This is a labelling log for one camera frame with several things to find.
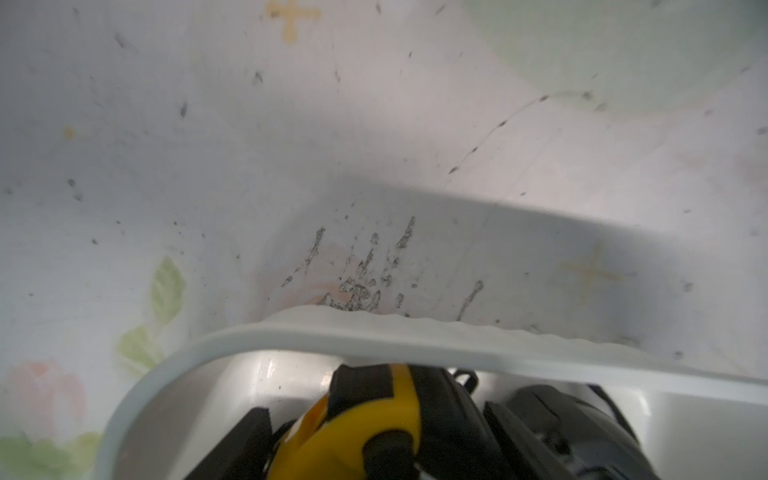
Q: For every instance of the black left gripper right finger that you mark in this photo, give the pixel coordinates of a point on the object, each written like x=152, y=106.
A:
x=535, y=437

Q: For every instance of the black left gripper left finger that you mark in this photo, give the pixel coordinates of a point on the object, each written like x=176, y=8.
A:
x=242, y=453

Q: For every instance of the black 5M tape measure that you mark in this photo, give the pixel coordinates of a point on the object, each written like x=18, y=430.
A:
x=606, y=446

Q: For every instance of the yellow black tape measure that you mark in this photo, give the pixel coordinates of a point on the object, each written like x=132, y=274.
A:
x=390, y=421

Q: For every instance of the white plastic storage box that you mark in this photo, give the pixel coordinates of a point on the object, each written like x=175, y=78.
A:
x=317, y=393

